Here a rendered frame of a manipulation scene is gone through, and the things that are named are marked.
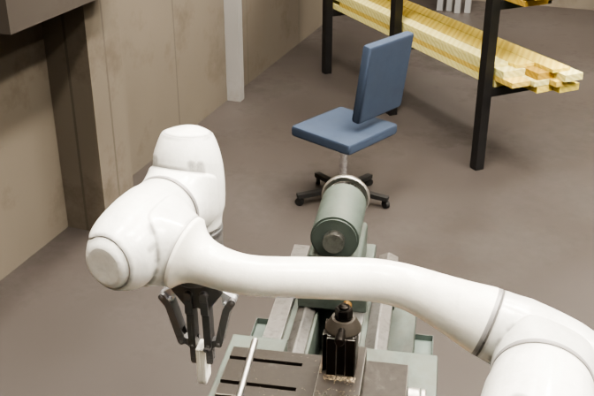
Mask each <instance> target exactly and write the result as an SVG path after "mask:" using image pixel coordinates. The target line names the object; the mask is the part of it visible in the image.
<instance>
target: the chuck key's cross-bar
mask: <svg viewBox="0 0 594 396"><path fill-rule="evenodd" d="M257 344H258V339H257V338H252V340H251V344H250V347H249V349H248V353H247V359H246V361H245V365H244V368H243V371H242V374H241V378H240V383H239V386H238V389H237V392H236V395H235V396H243V394H244V391H245V388H246V384H247V381H248V376H249V372H250V369H251V366H252V362H253V360H254V356H255V350H256V347H257Z"/></svg>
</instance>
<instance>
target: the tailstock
mask: <svg viewBox="0 0 594 396"><path fill-rule="evenodd" d="M339 182H350V185H349V184H337V183H339ZM335 184H336V185H335ZM354 185H356V186H358V187H359V188H360V190H361V191H360V190H359V189H358V188H357V187H354ZM369 199H370V197H369V189H368V188H367V187H366V185H365V184H364V183H363V182H362V181H361V180H360V179H358V178H356V177H355V176H351V175H345V174H343V175H338V176H335V177H333V178H331V179H329V180H328V181H327V182H326V183H325V185H324V188H323V191H322V200H321V202H320V205H319V208H318V211H317V214H316V219H315V222H314V224H313V227H312V230H311V234H310V240H311V243H312V245H311V248H310V250H309V253H308V257H361V258H375V259H376V250H377V246H376V245H373V244H367V238H368V225H367V224H366V223H364V222H363V219H364V216H365V211H366V209H367V208H368V206H369ZM342 302H344V300H321V299H298V298H297V304H298V306H299V307H308V308H324V309H333V310H335V308H336V307H337V306H338V305H339V304H340V303H342ZM350 302H351V303H352V309H353V312H362V313H366V312H367V309H368V304H369V302H368V301H350Z"/></svg>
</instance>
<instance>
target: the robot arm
mask: <svg viewBox="0 0 594 396"><path fill-rule="evenodd" d="M224 208H225V171H224V165H223V160H222V157H221V153H220V149H219V146H218V144H217V140H216V138H215V136H214V134H213V133H212V132H211V131H209V130H208V129H206V128H204V127H201V126H196V125H181V126H174V127H171V128H168V129H165V130H163V131H162V132H161V134H160V136H159V138H158V141H157V143H156V147H155V150H154V154H153V165H152V166H151V167H150V168H149V169H148V173H147V175H146V177H145V179H144V180H143V181H142V182H141V183H140V184H139V185H138V186H136V187H133V188H131V189H130V190H128V191H127V192H125V193H124V194H122V195H121V196H120V197H119V198H117V200H116V201H115V202H114V203H112V204H111V206H110V207H109V208H108V209H107V210H105V211H104V213H103V214H102V215H101V216H100V217H99V218H98V219H97V220H96V222H95V224H94V225H93V227H92V229H91V231H90V233H89V236H88V243H87V249H86V262H87V265H88V269H89V271H90V273H91V274H92V276H93V277H94V278H95V279H96V280H97V281H98V282H99V283H100V284H102V285H103V286H105V287H107V288H109V289H111V290H114V291H131V290H136V289H139V288H141V287H143V286H163V289H162V291H161V292H160V294H159V295H158V299H159V300H160V301H161V302H162V303H163V305H164V306H165V308H166V311H167V314H168V316H169V318H170V321H171V325H172V328H173V330H174V333H175V335H176V338H177V341H178V342H179V344H181V345H183V344H186V345H188V346H189V347H190V356H191V362H193V363H196V366H197V376H198V383H199V384H207V383H208V380H209V377H210V374H211V368H210V364H213V361H214V360H215V357H216V355H215V347H218V348H220V347H221V346H222V345H223V343H224V340H225V335H226V332H227V328H228V324H229V320H230V316H231V312H232V308H233V307H234V306H235V303H236V301H237V300H238V297H239V294H240V295H248V296H258V297H276V298H298V299H321V300H344V301H371V302H377V303H382V304H386V305H390V306H393V307H395V308H400V309H402V310H405V311H407V312H408V313H410V314H412V315H414V316H416V317H418V318H419V319H421V320H423V321H424V322H425V323H427V324H428V325H430V326H431V327H433V328H434V329H436V330H437V331H439V332H441V333H442V334H444V335H445V336H447V337H448V338H449V339H450V340H452V341H453V342H455V343H456V344H457V345H459V346H460V347H462V348H463V349H465V350H466V351H467V352H469V353H471V354H472V355H474V356H476V357H478V358H479V359H481V360H483V361H485V362H487V363H489V364H490V365H491V372H490V374H489V375H488V377H487V378H486V380H485V383H484V388H483V390H482V393H481V396H594V331H593V330H592V329H591V328H589V327H588V326H586V325H585V324H583V323H581V322H579V321H578V320H576V319H574V318H573V317H571V316H568V315H566V314H564V313H562V312H560V311H558V310H557V309H555V308H551V307H549V306H547V305H545V304H544V303H541V302H539V301H535V300H533V299H531V298H528V297H525V296H521V295H519V294H516V293H511V292H508V291H506V290H503V289H500V288H497V287H495V286H488V285H484V284H479V283H476V282H472V281H468V280H465V279H462V278H456V277H452V276H449V275H446V274H443V273H439V272H436V271H433V270H427V269H424V268H421V267H418V266H414V265H411V264H407V263H400V262H395V261H390V260H383V259H375V258H361V257H300V256H261V255H248V254H243V253H241V252H237V251H234V250H231V249H230V248H227V247H224V240H223V222H222V216H223V211H224ZM176 295H177V297H178V298H179V299H180V300H181V301H182V303H183V304H184V305H185V314H186V315H187V324H186V323H185V320H184V317H183V315H182V312H181V310H180V307H179V303H178V300H177V298H176ZM220 296H221V297H222V303H223V306H224V308H223V310H222V314H221V317H220V322H219V326H218V330H217V336H215V328H214V316H213V305H214V303H215V302H216V301H217V300H218V298H219V297H220ZM198 308H199V309H200V310H201V316H202V330H203V339H200V337H201V335H200V332H199V319H198ZM199 339H200V341H199Z"/></svg>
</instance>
